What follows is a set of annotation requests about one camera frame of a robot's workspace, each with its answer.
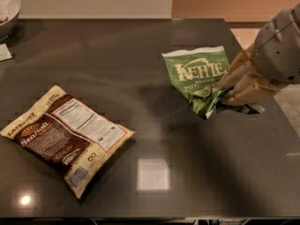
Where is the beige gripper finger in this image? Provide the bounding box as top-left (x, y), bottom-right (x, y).
top-left (221, 78), bottom-right (279, 106)
top-left (218, 46), bottom-right (258, 90)

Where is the green jalapeno Kettle chip bag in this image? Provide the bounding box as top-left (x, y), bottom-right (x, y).
top-left (162, 46), bottom-right (264, 119)

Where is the brown sea salt chip bag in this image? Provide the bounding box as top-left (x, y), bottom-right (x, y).
top-left (1, 85), bottom-right (133, 198)

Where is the white paper napkin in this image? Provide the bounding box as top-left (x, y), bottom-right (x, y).
top-left (0, 44), bottom-right (12, 61)

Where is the white bowl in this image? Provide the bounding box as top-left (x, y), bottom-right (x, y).
top-left (0, 0), bottom-right (22, 40)

